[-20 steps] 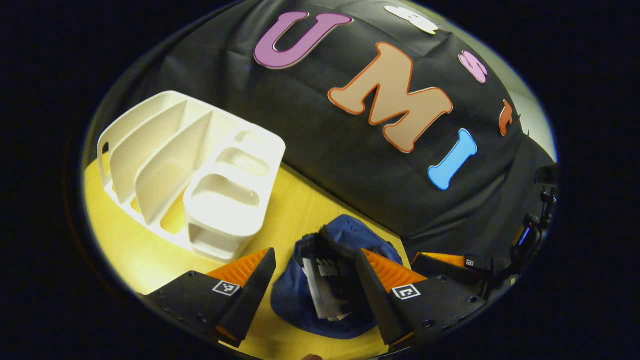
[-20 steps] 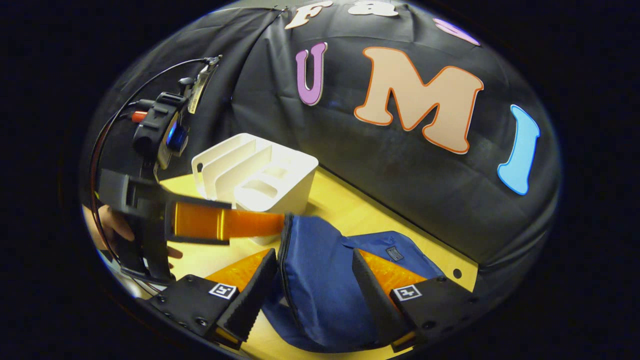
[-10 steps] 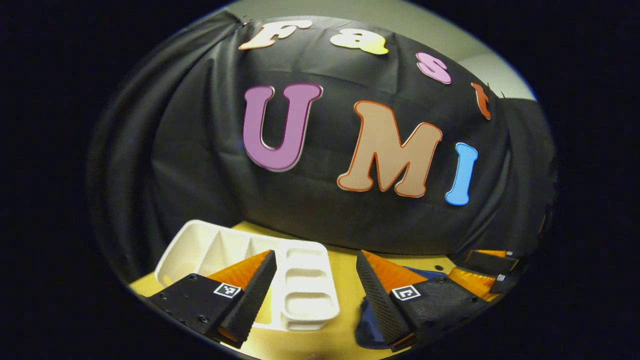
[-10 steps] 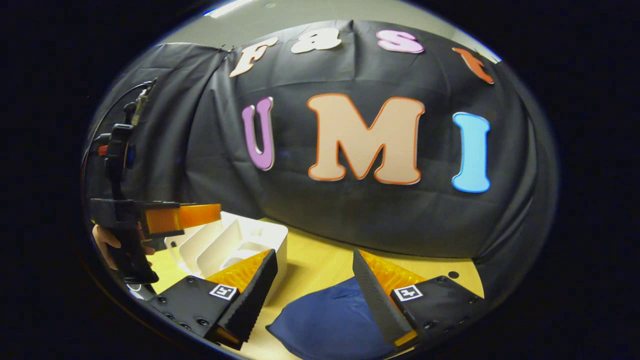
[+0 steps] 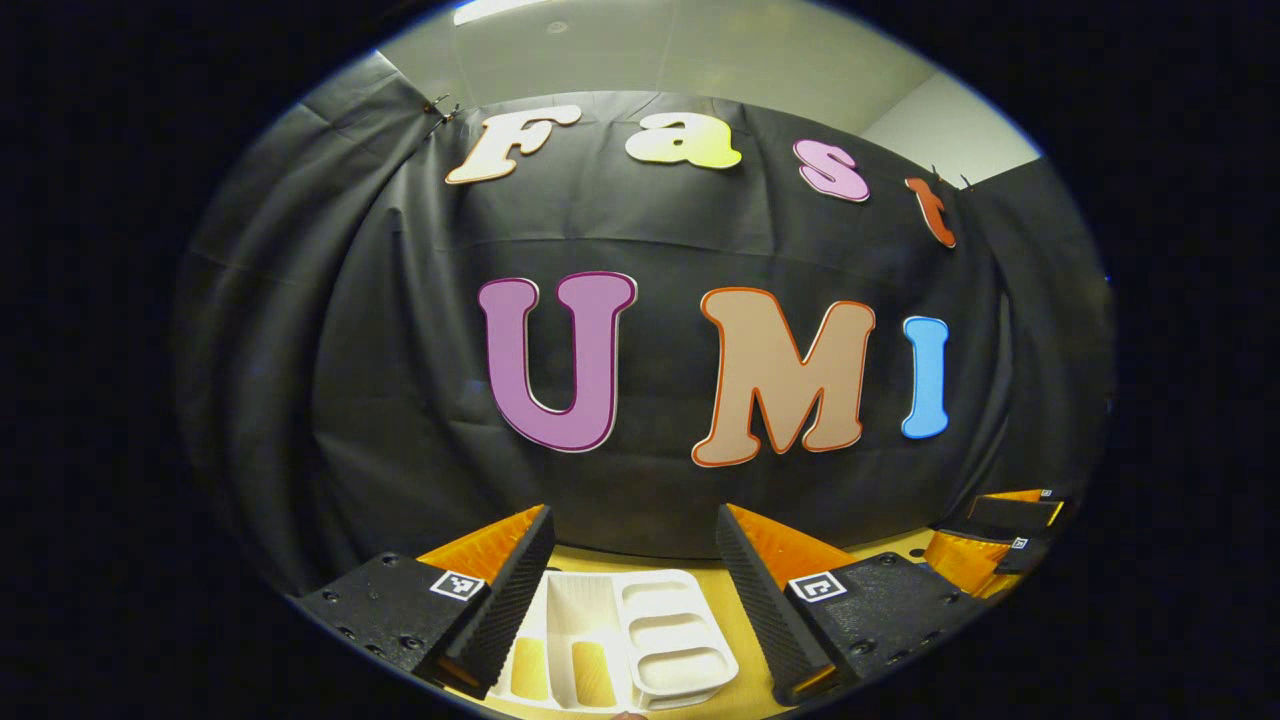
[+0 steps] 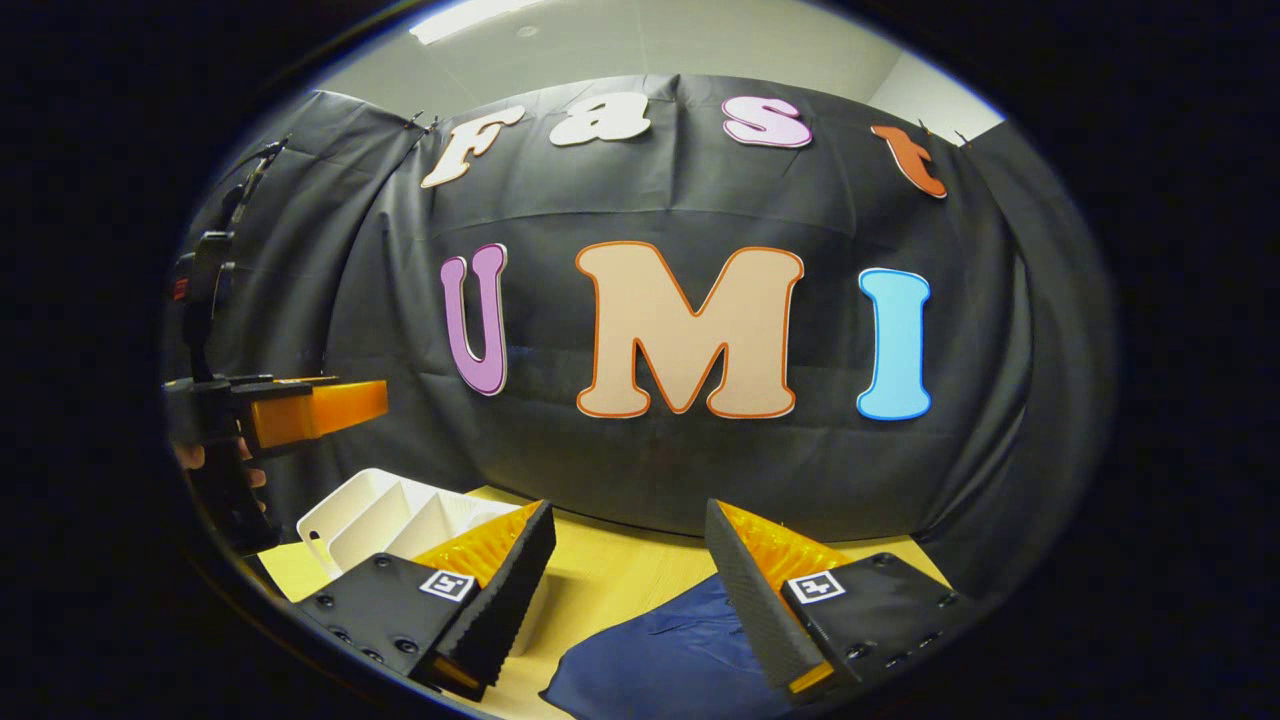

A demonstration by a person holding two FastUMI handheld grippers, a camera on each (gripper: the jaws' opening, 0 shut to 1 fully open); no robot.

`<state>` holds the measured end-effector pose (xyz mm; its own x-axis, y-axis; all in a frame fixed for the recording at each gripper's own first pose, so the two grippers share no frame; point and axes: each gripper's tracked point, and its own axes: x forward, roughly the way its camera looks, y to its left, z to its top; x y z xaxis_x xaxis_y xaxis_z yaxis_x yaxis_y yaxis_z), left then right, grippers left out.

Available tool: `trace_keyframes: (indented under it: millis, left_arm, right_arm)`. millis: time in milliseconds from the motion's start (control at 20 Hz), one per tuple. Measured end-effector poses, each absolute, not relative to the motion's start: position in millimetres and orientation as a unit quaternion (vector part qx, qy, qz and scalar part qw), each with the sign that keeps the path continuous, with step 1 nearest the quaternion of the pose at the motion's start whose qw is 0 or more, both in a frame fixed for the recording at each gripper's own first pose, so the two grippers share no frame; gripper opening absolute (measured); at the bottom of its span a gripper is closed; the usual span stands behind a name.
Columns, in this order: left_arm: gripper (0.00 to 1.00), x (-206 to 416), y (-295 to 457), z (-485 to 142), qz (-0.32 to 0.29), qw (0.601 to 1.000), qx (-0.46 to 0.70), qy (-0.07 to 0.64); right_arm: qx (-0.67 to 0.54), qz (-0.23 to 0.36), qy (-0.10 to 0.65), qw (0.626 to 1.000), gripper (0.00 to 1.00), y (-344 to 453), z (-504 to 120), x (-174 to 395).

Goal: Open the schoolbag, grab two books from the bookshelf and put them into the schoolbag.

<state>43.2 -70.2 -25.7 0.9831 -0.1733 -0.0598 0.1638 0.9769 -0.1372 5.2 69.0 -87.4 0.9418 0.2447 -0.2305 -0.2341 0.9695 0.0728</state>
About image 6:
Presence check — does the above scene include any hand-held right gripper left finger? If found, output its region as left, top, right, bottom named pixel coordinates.
left=298, top=498, right=558, bottom=701

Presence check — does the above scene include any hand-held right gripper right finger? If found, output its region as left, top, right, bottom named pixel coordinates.
left=705, top=498, right=976, bottom=698

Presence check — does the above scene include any white plastic bookshelf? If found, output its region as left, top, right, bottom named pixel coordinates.
left=296, top=467, right=551, bottom=656

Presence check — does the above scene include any black backdrop cloth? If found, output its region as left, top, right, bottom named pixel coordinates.
left=165, top=75, right=1119, bottom=601

